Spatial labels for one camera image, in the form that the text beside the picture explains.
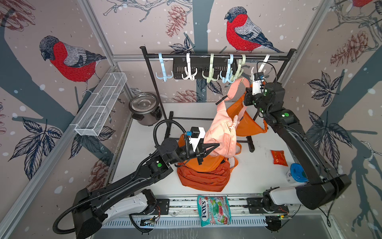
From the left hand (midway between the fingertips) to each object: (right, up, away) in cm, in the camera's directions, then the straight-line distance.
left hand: (220, 143), depth 56 cm
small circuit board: (-33, -42, +15) cm, 56 cm away
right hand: (+16, +25, +15) cm, 34 cm away
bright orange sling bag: (+24, +6, +31) cm, 40 cm away
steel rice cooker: (-43, +15, +42) cm, 62 cm away
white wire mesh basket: (-61, +7, +15) cm, 63 cm away
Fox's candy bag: (-1, -35, +14) cm, 38 cm away
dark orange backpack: (+1, -23, +20) cm, 31 cm away
